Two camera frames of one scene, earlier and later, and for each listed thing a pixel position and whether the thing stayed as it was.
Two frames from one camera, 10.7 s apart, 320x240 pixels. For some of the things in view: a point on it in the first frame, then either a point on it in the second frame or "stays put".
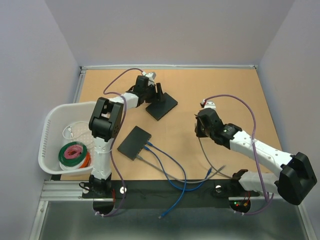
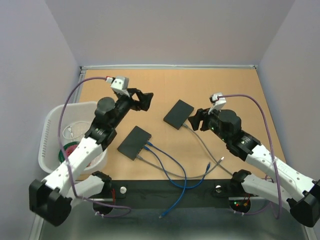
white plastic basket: x=65 y=123 stays put
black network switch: x=134 y=142 stays put
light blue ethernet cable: x=146 y=148 to x=183 y=168
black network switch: x=159 y=109 to x=178 y=114
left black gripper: x=157 y=97 to x=144 y=99
